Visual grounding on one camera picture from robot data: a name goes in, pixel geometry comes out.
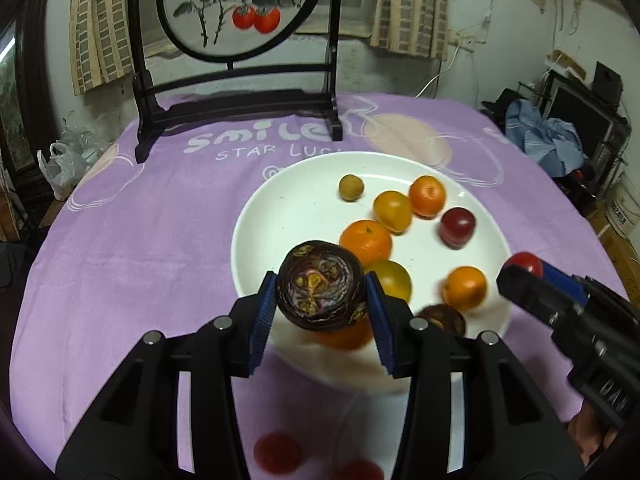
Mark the white bucket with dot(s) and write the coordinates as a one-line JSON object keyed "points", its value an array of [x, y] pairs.
{"points": [[622, 208]]}

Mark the white plastic bag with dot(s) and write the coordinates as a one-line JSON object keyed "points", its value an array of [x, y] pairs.
{"points": [[63, 170]]}

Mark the yellow-orange tomato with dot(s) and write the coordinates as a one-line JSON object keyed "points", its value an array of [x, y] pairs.
{"points": [[393, 210]]}

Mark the right hand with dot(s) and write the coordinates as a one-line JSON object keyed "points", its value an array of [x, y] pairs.
{"points": [[589, 433]]}

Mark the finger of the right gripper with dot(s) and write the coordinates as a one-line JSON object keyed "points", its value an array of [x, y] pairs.
{"points": [[532, 294], [566, 284]]}

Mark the beige checked curtain left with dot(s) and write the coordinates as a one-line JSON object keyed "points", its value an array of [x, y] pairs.
{"points": [[100, 50]]}

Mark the beige checked curtain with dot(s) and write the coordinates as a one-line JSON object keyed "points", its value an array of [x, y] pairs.
{"points": [[100, 50], [418, 28]]}

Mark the large orange mandarin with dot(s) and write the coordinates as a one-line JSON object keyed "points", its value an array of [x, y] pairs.
{"points": [[348, 338]]}

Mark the yellow-green pear-like fruit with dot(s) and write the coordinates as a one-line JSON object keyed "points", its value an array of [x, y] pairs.
{"points": [[394, 279]]}

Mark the purple tablecloth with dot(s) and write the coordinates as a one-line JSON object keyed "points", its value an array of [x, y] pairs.
{"points": [[147, 247]]}

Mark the beige checked curtain right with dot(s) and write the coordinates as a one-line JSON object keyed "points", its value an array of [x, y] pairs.
{"points": [[418, 28]]}

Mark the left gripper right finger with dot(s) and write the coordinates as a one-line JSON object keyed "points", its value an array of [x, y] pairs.
{"points": [[410, 347]]}

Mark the small orange fruit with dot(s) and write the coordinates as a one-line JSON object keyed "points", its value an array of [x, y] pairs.
{"points": [[427, 197]]}

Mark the small yellow-green fruit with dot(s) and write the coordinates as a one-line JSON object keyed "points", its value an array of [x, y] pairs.
{"points": [[350, 188]]}

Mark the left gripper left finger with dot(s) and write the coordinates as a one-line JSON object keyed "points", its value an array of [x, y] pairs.
{"points": [[229, 346]]}

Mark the round painted screen on stand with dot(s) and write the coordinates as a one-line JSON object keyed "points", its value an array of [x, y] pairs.
{"points": [[231, 34]]}

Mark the dark red plum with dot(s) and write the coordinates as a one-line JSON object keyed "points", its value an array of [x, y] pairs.
{"points": [[456, 227]]}

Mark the blue cloth pile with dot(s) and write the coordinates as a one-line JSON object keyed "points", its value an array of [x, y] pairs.
{"points": [[551, 143]]}

